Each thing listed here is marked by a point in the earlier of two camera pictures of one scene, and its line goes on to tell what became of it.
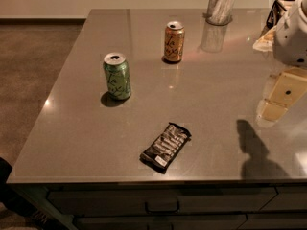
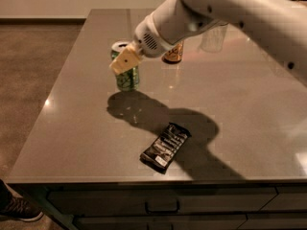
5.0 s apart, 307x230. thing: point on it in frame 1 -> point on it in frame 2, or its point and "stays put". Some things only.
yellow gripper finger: (291, 85) -> (150, 41)
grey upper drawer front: (157, 199) stays put
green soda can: (117, 72) -> (127, 80)
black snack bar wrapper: (162, 152) stays put
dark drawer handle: (162, 212) stays put
